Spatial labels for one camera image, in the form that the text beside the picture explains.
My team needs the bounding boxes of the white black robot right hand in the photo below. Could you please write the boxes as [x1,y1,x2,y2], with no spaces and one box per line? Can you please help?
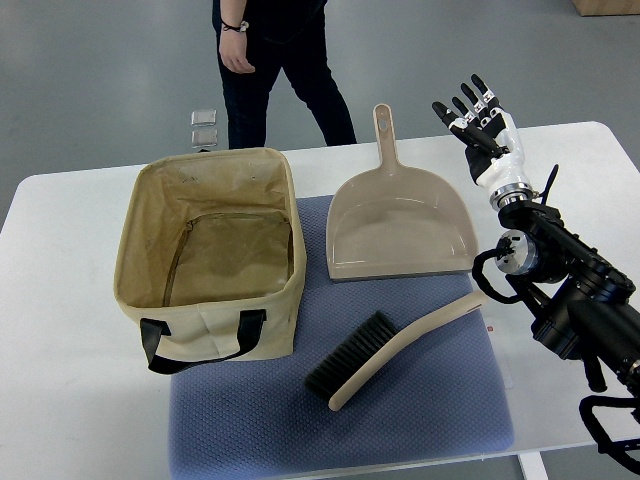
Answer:
[432,74,535,211]

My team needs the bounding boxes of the beige hand broom black bristles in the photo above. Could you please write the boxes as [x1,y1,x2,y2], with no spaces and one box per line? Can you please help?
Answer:
[304,291,488,412]

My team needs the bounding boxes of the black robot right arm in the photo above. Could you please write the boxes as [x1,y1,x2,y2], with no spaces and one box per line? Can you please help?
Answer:
[472,179,639,473]

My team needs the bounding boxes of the beige plastic dustpan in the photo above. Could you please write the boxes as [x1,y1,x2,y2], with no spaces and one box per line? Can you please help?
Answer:
[326,104,479,281]

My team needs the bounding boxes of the cardboard box corner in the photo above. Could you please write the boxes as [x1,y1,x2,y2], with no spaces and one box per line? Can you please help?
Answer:
[572,0,640,16]

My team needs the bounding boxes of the person in black clothes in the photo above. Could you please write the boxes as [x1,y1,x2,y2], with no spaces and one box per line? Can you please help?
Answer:
[211,1,356,149]

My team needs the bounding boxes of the lower silver floor plate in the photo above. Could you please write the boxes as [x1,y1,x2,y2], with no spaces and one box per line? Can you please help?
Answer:
[191,128,218,148]

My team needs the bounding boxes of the silver floor plate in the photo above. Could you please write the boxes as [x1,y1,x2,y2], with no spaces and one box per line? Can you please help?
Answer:
[191,128,218,148]
[191,109,217,127]

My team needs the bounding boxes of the upper silver floor plate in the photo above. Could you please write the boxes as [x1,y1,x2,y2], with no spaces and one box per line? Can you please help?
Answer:
[191,109,217,127]

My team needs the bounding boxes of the white table leg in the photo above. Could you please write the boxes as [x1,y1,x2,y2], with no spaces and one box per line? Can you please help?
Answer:
[518,452,549,480]

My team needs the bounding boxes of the blue-grey quilted mat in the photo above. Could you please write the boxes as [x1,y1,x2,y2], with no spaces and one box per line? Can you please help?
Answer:
[169,197,514,479]

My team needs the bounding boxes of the beige fabric bag black handle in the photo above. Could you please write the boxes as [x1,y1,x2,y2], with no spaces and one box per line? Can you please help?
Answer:
[114,148,306,375]

